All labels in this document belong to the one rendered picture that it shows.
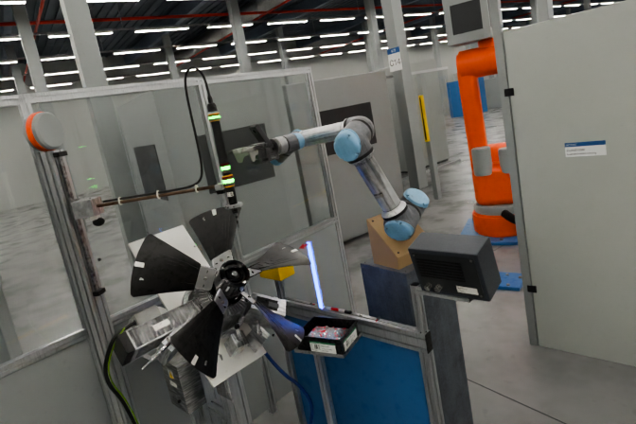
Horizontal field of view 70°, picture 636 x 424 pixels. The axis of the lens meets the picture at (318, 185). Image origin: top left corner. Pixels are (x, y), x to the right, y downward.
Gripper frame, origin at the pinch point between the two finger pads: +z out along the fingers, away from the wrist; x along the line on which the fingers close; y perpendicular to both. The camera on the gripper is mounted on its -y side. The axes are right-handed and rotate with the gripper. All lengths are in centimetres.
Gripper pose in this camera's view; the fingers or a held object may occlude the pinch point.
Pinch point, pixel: (236, 150)
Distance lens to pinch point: 183.1
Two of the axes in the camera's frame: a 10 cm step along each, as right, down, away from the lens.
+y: 1.9, 9.7, 1.6
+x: -7.1, 0.2, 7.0
